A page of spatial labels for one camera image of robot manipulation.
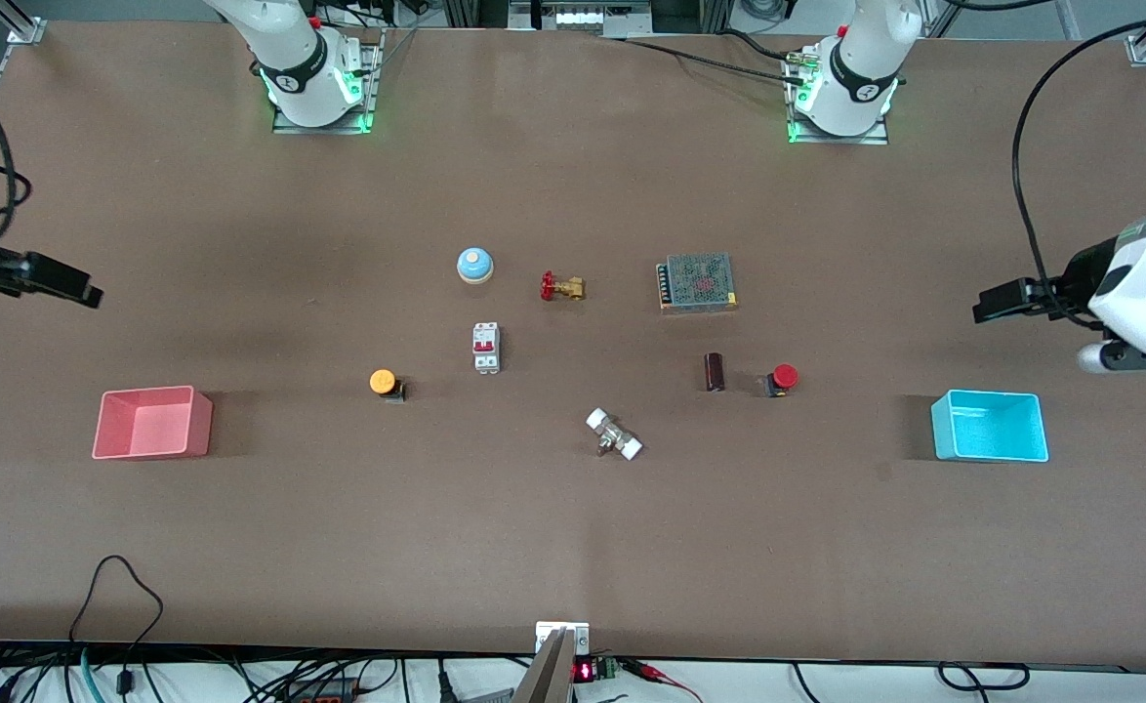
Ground cyan plastic bin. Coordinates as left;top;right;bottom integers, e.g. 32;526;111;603
930;389;1049;463

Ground pink plastic bin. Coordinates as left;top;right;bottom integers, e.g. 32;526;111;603
92;385;214;460

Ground metal mesh power supply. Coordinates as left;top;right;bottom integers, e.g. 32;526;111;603
657;253;739;314

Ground metal fitting white caps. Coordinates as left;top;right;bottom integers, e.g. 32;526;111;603
585;407;644;462

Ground white circuit breaker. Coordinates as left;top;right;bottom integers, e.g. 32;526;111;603
472;321;502;375

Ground red clip lead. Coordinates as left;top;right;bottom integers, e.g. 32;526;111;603
622;659;703;703

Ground grey equipment box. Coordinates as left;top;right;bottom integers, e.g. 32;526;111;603
510;0;654;36

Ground white mounting plate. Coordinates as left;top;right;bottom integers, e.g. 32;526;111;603
535;621;591;656

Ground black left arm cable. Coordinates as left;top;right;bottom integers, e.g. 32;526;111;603
1012;15;1146;328

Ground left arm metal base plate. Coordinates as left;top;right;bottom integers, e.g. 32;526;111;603
786;47;890;146

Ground thin black looped cable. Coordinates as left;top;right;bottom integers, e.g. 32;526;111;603
68;555;165;696

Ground black coiled cable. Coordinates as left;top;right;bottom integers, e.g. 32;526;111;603
937;662;1031;693

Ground black cable to base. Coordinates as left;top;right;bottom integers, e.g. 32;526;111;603
622;31;810;85

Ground aluminium camera mount bar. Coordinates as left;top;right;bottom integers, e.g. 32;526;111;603
512;628;575;703

